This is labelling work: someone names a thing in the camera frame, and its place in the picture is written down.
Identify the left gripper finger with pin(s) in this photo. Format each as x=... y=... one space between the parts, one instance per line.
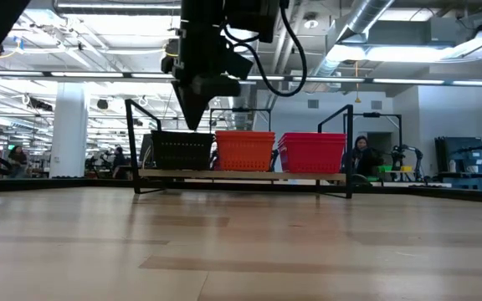
x=191 y=108

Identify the black plastic basket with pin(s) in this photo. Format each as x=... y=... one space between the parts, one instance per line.
x=170 y=135
x=182 y=154
x=170 y=132

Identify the black background robot arm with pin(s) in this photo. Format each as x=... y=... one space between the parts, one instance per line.
x=416 y=154

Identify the person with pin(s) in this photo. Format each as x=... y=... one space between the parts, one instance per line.
x=362 y=152
x=17 y=159
x=119 y=161

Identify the long ceiling light strip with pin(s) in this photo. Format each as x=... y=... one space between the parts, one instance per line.
x=90 y=75

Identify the white square pillar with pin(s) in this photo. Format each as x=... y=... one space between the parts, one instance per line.
x=69 y=129

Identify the bright ceiling light panel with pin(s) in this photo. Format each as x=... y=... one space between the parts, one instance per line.
x=391 y=53

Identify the blue panel workstation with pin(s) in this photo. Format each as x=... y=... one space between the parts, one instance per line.
x=463 y=154

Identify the wooden shelf with black frame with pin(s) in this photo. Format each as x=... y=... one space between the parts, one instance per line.
x=241 y=174

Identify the wall vent grille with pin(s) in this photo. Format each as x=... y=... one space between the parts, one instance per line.
x=376 y=105
x=313 y=103

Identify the black aluminium table frame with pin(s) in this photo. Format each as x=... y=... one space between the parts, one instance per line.
x=57 y=183

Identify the silver ventilation duct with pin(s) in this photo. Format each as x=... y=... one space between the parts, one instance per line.
x=366 y=16

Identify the black background gantry frame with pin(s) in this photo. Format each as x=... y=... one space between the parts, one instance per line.
x=383 y=114

